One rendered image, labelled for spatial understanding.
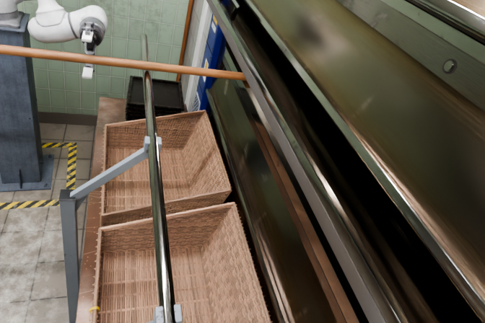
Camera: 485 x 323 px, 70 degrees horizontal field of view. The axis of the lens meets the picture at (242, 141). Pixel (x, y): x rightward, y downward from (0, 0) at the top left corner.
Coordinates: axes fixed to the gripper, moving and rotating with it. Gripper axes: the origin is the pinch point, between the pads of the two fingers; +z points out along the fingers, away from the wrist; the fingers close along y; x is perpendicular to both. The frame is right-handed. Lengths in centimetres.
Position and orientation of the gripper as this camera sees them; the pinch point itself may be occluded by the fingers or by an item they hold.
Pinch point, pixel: (86, 58)
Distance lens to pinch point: 130.2
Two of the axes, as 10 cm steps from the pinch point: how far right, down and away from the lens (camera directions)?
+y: -2.5, 7.7, 5.8
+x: -9.4, -0.5, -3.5
